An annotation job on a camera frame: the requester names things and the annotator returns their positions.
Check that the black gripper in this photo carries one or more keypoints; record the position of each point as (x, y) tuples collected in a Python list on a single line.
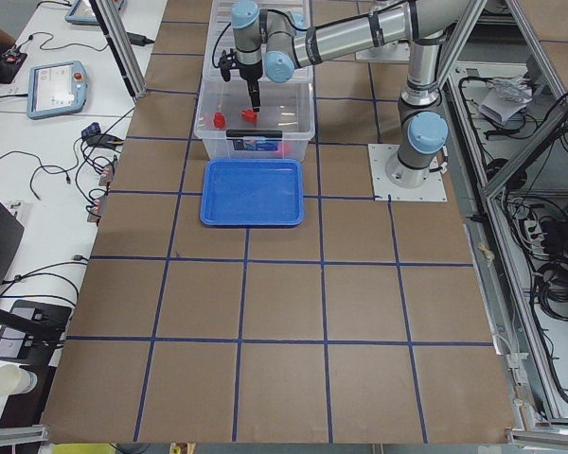
[(250, 76)]

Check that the red block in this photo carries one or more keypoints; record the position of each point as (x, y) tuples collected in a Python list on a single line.
[(284, 150), (219, 121), (249, 116)]

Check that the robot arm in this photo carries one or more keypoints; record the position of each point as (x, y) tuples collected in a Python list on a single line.
[(427, 35)]

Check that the clear plastic storage box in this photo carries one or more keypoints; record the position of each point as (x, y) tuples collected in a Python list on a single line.
[(284, 107)]

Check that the blue plastic tray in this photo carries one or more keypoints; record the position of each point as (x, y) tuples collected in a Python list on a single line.
[(253, 193)]

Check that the black power adapter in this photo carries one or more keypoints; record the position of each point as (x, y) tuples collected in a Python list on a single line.
[(138, 39)]

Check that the teach pendant far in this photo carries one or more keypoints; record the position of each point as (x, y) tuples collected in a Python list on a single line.
[(81, 13)]

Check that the teach pendant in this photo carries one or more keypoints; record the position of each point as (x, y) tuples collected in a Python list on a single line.
[(81, 13), (56, 89)]

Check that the teach pendant near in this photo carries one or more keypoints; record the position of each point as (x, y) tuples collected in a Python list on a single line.
[(56, 89)]

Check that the white paper cup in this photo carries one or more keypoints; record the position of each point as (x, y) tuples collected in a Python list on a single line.
[(15, 380)]

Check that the black box latch handle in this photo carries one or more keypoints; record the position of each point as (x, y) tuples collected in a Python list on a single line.
[(262, 134)]

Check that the aluminium frame post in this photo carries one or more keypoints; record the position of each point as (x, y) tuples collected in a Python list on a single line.
[(118, 41)]

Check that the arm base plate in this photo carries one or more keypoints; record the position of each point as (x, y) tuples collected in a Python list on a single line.
[(396, 53), (392, 181)]

